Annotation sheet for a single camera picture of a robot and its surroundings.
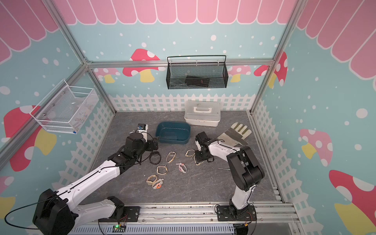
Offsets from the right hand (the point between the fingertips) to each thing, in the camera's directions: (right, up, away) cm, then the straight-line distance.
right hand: (200, 156), depth 95 cm
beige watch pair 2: (-1, -4, -4) cm, 6 cm away
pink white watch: (-11, -5, -7) cm, 14 cm away
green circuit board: (-42, -31, -22) cm, 57 cm away
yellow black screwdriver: (+14, -6, -5) cm, 16 cm away
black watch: (-29, -1, 0) cm, 29 cm away
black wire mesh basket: (-13, +54, +5) cm, 56 cm away
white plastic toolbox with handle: (+1, +29, +10) cm, 31 cm away
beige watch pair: (-5, +1, 0) cm, 5 cm away
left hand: (-28, +13, -12) cm, 33 cm away
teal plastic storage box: (-19, +15, +12) cm, 27 cm away
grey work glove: (+26, +13, +11) cm, 31 cm away
